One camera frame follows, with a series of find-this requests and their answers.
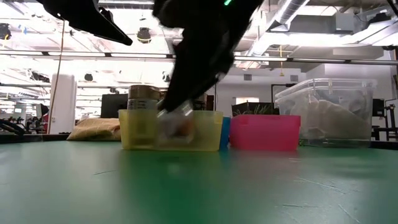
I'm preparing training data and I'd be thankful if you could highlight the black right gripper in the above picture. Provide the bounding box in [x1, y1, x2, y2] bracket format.
[152, 0, 243, 113]

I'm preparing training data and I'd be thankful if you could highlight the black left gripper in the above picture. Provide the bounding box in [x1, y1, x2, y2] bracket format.
[37, 0, 134, 47]

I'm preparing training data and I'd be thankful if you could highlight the black planter box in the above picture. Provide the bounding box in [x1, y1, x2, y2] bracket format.
[231, 102, 280, 116]

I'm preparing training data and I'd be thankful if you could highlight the blue plastic bin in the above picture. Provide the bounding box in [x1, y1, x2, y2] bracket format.
[219, 116, 232, 151]

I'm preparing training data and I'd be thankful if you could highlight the green succulent plant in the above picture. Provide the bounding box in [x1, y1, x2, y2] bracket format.
[242, 104, 277, 116]

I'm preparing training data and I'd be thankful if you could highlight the yellow-green plastic bin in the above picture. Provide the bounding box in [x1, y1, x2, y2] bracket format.
[118, 108, 224, 152]

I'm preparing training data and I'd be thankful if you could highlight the black monitor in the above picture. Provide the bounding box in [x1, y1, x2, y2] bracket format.
[100, 93, 129, 119]

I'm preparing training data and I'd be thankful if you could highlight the white pillar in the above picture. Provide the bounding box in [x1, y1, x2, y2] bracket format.
[49, 73, 78, 135]

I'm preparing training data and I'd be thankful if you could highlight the pink plastic bin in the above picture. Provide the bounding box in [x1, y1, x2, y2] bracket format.
[229, 114, 302, 152]

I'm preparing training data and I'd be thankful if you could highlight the beige folded cloth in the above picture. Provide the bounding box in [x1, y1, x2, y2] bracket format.
[66, 117, 122, 142]

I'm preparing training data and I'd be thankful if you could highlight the clear plastic storage box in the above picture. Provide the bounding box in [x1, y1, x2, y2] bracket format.
[274, 77, 379, 147]

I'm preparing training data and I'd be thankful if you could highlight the grey ceiling unit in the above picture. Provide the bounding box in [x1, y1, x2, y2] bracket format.
[289, 12, 357, 35]

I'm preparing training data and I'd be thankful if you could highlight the black equipment rack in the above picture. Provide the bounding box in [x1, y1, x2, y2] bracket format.
[371, 98, 398, 141]

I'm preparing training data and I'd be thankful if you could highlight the black hanging ceiling camera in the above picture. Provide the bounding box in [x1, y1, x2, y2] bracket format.
[136, 27, 152, 44]

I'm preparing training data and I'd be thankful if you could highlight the grey overhead frame bar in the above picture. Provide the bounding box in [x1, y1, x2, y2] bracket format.
[0, 51, 398, 66]

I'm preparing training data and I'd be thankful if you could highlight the yellow hanging cord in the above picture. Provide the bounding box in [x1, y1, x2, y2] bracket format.
[46, 18, 66, 134]

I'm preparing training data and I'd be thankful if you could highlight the small black stand frame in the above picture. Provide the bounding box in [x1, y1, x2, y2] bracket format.
[270, 83, 298, 101]

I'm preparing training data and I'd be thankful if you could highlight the silver diagonal ceiling duct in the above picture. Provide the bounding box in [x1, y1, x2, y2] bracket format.
[245, 0, 312, 63]

